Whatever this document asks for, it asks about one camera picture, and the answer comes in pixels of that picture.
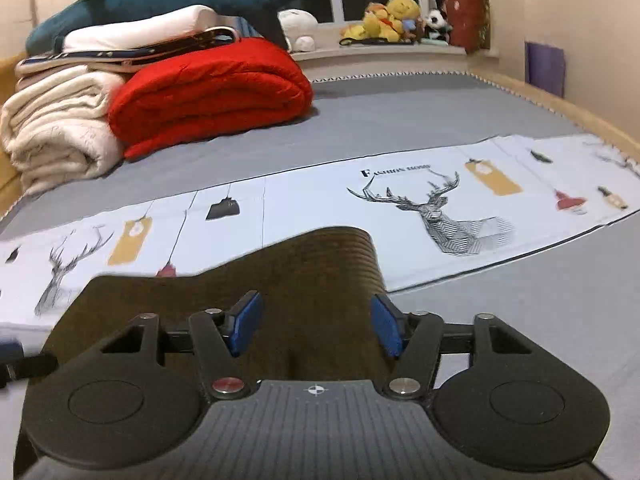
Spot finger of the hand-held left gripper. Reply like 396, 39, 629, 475
0, 341, 57, 389

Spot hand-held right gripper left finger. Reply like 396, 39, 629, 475
85, 290, 264, 403

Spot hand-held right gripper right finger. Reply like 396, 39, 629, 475
369, 292, 538, 403

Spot olive corduroy pants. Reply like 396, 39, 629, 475
42, 226, 388, 386

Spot grey printed bed sheet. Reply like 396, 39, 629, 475
0, 72, 640, 461

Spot red folded quilt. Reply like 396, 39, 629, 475
107, 37, 315, 161

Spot cream folded blanket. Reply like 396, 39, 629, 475
0, 65, 126, 196

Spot dark patterned folded quilt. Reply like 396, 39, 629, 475
15, 25, 241, 74

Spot orange bear plush toy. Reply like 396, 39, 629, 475
340, 2, 402, 44

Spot white plush toy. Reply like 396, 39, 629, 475
277, 8, 320, 54

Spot panda plush toy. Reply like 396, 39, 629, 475
425, 8, 452, 37

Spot red cushion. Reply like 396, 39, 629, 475
442, 0, 494, 56

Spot blue shark plush toy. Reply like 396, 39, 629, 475
25, 0, 316, 56

